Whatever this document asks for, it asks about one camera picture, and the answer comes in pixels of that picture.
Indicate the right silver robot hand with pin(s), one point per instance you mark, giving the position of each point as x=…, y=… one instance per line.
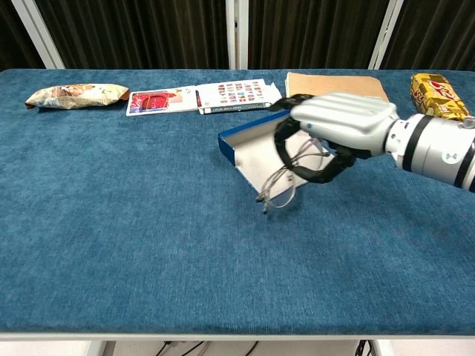
x=345, y=115

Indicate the white and blue box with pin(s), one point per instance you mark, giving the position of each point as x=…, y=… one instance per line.
x=252, y=152

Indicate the thin metal frame eyeglasses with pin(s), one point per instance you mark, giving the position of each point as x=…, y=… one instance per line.
x=280, y=196

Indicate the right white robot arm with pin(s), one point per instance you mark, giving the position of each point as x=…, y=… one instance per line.
x=434, y=148

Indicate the brown spiral notebook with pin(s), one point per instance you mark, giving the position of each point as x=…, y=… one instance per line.
x=326, y=83

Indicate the dark pleated partition panel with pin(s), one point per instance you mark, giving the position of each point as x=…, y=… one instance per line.
x=438, y=33
x=315, y=33
x=141, y=33
x=13, y=44

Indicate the gold snack bag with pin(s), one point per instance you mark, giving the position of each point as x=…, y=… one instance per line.
x=438, y=100

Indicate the white stamp print book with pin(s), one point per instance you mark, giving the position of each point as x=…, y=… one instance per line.
x=237, y=92

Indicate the red white card packet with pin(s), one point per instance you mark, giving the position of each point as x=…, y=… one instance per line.
x=156, y=102

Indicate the blue velvet table cloth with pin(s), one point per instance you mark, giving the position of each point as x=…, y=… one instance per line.
x=148, y=241

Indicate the beige snack bag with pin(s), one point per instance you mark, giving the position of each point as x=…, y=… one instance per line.
x=74, y=97

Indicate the white partition frame post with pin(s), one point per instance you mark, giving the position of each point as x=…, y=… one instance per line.
x=37, y=33
x=386, y=33
x=237, y=33

